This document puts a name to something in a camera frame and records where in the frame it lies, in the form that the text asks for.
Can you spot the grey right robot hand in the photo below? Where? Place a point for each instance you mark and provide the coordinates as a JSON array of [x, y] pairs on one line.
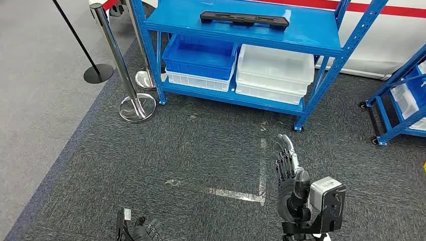
[[293, 193]]

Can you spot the black plastic frame part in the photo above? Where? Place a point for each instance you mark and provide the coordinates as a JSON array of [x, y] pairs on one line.
[[243, 18]]

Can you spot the blue wheeled shelf cart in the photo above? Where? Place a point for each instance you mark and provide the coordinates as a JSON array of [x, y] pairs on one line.
[[383, 113]]

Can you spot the blue metal shelf rack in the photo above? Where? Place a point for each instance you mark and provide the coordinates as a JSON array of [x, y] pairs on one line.
[[299, 26]]

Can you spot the worn clear floor tape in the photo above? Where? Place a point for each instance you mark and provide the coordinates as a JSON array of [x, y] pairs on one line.
[[233, 194]]

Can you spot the translucent plastic bin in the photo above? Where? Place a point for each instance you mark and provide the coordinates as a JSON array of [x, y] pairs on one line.
[[404, 101], [266, 94], [276, 63]]

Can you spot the white ribbed plastic bin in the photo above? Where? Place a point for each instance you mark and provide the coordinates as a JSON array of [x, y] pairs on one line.
[[196, 81]]

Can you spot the blue plastic bin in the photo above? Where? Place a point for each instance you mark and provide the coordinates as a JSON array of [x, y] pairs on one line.
[[199, 56], [417, 88]]

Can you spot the white car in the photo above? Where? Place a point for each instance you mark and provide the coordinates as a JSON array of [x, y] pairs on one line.
[[382, 43]]

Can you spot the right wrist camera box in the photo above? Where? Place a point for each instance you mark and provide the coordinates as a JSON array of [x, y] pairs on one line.
[[329, 199]]

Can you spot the chrome stanchion post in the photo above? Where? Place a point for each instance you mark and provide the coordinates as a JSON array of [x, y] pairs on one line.
[[144, 79], [138, 109]]

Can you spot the black stanchion post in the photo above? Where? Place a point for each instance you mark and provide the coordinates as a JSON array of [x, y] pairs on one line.
[[98, 74]]

